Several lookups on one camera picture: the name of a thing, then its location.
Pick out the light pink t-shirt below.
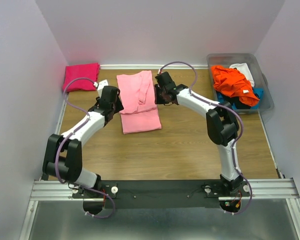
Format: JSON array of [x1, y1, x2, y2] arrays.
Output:
[[116, 70, 162, 135]]

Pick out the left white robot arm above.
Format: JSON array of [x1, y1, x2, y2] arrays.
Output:
[[42, 85, 124, 194]]

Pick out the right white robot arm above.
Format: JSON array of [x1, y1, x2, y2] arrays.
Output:
[[154, 72, 244, 194]]

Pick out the folded magenta t-shirt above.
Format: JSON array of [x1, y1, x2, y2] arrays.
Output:
[[62, 62, 100, 93]]

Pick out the orange t-shirt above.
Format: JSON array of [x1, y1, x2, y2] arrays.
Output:
[[210, 65, 260, 107]]

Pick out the clear plastic bin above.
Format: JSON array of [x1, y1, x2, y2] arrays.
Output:
[[207, 53, 274, 114]]

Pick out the white t-shirt in bin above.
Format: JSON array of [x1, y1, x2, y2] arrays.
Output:
[[229, 62, 255, 88]]

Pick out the blue t-shirt in bin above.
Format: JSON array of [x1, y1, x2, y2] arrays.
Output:
[[216, 88, 264, 110]]

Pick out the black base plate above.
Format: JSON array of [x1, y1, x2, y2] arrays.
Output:
[[72, 179, 250, 214]]

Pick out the aluminium rail frame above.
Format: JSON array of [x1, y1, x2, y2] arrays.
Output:
[[20, 178, 300, 240]]

